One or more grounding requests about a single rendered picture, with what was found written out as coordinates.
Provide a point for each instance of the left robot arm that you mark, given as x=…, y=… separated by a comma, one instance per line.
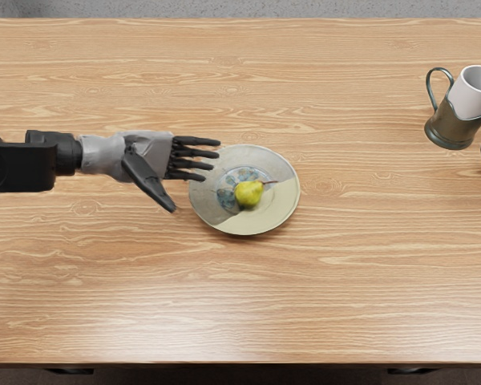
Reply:
x=20, y=162

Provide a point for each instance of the white cup in metal holder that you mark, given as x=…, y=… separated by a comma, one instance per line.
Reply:
x=461, y=112

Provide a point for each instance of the patterned grey and cream plate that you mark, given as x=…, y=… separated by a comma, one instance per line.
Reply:
x=260, y=212

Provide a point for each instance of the yellow-green pear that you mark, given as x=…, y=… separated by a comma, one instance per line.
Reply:
x=248, y=193

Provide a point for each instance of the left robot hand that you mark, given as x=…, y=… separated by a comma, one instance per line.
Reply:
x=144, y=150

